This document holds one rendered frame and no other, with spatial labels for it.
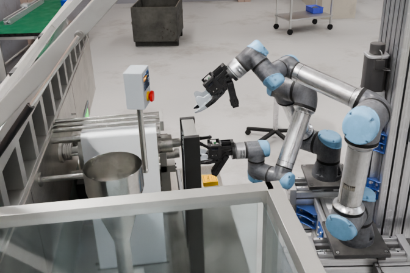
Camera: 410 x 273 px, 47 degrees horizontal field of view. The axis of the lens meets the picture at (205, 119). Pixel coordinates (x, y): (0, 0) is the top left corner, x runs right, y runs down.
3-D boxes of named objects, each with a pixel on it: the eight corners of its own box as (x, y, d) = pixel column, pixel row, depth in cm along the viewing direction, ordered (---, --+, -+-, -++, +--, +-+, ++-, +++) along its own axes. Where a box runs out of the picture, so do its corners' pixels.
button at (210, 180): (218, 185, 217) (218, 181, 216) (203, 187, 216) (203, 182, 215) (216, 178, 223) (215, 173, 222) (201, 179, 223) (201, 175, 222)
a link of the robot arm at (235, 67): (244, 68, 184) (249, 75, 176) (236, 76, 185) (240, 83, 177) (233, 55, 181) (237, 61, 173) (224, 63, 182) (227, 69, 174)
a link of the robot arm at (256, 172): (264, 189, 204) (265, 167, 199) (243, 180, 210) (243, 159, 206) (274, 181, 209) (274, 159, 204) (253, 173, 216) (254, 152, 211)
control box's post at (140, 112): (148, 171, 131) (142, 105, 123) (142, 172, 131) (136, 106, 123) (147, 168, 133) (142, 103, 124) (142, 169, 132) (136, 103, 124)
